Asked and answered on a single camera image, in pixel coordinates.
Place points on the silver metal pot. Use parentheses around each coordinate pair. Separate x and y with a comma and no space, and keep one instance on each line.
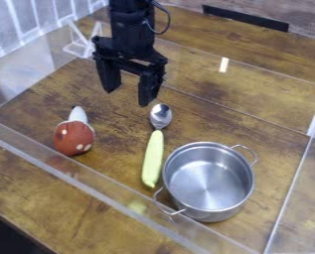
(208,181)

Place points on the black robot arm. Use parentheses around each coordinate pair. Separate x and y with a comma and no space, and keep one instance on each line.
(127,50)

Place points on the yellow handled metal spoon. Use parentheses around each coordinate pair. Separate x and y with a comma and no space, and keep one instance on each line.
(159,118)

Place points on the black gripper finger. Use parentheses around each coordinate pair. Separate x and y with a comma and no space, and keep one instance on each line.
(108,74)
(149,84)

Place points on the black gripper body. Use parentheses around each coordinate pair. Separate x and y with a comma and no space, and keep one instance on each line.
(133,62)

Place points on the white and brown toy mushroom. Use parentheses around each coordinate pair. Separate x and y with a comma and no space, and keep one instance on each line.
(74,134)

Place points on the clear acrylic barrier wall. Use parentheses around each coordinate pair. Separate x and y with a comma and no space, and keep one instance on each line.
(197,237)

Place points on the clear acrylic triangle stand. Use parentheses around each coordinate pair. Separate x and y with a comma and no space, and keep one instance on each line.
(80,46)

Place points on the black strip on table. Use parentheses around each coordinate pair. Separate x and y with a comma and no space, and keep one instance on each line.
(245,18)

